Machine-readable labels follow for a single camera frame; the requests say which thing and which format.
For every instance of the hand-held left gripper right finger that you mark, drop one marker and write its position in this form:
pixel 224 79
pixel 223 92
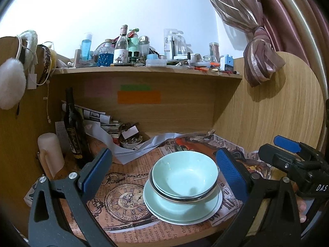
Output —
pixel 231 175

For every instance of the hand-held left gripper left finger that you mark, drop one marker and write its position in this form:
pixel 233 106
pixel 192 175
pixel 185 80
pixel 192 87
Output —
pixel 96 175

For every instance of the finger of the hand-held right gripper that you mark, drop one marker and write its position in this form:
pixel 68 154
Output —
pixel 286 143
pixel 277 158

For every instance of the white plate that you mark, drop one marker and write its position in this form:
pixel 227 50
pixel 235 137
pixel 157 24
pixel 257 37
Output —
pixel 215 212

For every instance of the mint green bowl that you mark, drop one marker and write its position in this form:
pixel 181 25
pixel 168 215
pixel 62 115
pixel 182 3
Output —
pixel 180 175

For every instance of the dark brown plate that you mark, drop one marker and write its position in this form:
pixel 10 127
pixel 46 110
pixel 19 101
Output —
pixel 185 202

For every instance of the mint green plate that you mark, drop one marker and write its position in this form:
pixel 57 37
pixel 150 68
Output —
pixel 154 205

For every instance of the person's right hand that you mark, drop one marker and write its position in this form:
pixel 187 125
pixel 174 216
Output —
pixel 301 209

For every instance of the newspaper print table cloth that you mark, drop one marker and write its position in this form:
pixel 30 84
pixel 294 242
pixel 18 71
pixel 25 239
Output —
pixel 123 175

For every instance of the round wooden side panel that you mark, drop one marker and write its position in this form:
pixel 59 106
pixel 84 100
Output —
pixel 270 108

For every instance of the small bowl of coins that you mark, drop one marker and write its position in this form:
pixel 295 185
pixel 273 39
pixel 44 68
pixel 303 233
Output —
pixel 129 144

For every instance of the dark wine bottle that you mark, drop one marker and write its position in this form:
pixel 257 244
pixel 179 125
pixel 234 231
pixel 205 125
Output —
pixel 74 133

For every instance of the cream pillar candle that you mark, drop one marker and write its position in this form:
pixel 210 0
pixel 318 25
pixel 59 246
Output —
pixel 50 149

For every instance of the small white box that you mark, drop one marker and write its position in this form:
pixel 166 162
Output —
pixel 129 132

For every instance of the pile of rolled newspapers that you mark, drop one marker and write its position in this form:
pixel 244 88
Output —
pixel 95 114

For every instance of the pink sticky note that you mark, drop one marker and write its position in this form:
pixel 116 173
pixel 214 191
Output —
pixel 99 88

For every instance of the orange sticky note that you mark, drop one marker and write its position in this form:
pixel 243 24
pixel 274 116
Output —
pixel 138 97

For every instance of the green sticky note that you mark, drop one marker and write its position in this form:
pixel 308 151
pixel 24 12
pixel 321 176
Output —
pixel 136 87

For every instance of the blue block sharpener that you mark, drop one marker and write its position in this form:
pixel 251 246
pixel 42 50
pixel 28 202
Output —
pixel 228 64

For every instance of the orange marker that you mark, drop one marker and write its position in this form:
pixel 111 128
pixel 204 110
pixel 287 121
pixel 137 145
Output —
pixel 215 63

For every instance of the black and gold pen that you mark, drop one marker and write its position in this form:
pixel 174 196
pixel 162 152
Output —
pixel 120 64

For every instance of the white charger plug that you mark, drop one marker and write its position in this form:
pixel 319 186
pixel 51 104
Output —
pixel 31 81

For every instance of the wooden shelf board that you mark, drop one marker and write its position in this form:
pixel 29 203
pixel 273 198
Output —
pixel 144 70

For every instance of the jar of blue beads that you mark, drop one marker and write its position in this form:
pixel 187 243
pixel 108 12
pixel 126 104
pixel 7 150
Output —
pixel 105 59

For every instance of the clear canister of sticks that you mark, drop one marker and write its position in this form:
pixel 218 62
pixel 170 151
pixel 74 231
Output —
pixel 213 52

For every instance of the beige cosmetic tube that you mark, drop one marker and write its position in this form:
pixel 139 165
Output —
pixel 77 58

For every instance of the clear bottle with white label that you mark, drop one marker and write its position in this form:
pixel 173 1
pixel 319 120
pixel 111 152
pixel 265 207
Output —
pixel 120 55

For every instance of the white fluffy earmuffs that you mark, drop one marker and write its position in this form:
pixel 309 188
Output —
pixel 11 82

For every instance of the patterned headband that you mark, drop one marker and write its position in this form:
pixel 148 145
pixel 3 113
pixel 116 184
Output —
pixel 46 59

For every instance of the yellow headband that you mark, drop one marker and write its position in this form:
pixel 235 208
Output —
pixel 52 56

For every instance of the tall blue liquid bottle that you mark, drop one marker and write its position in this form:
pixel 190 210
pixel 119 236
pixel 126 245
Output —
pixel 86 49

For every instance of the clear plastic box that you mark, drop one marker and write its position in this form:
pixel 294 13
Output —
pixel 156 63

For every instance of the light blue box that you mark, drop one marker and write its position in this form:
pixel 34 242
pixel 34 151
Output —
pixel 152 56

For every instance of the pink satin curtain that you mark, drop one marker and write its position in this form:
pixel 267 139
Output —
pixel 282 10

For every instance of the green pump bottle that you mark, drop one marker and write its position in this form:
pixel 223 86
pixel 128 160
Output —
pixel 134 45

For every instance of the clear bottle with silver cap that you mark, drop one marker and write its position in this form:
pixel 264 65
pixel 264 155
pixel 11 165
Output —
pixel 144 47

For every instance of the clear plastic package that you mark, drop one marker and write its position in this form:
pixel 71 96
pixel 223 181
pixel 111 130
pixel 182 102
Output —
pixel 176 43

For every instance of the striped sheer mauve curtain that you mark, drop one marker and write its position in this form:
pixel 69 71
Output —
pixel 231 5

